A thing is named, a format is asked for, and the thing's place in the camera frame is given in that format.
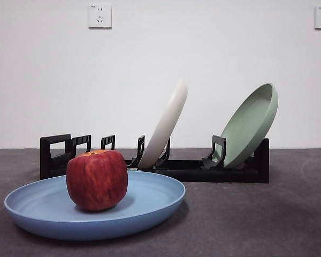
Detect black plate rack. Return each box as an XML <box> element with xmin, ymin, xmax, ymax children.
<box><xmin>40</xmin><ymin>133</ymin><xmax>270</xmax><ymax>184</ymax></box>

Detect green round plate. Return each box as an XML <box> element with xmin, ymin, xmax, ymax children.
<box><xmin>220</xmin><ymin>82</ymin><xmax>279</xmax><ymax>170</ymax></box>

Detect blue round plate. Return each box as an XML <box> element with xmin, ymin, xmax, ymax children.
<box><xmin>4</xmin><ymin>170</ymin><xmax>186</xmax><ymax>241</ymax></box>

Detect red apple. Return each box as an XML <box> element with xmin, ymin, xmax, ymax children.
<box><xmin>66</xmin><ymin>149</ymin><xmax>129</xmax><ymax>211</ymax></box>

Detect white round plate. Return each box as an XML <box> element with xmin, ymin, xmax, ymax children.
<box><xmin>137</xmin><ymin>79</ymin><xmax>188</xmax><ymax>169</ymax></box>

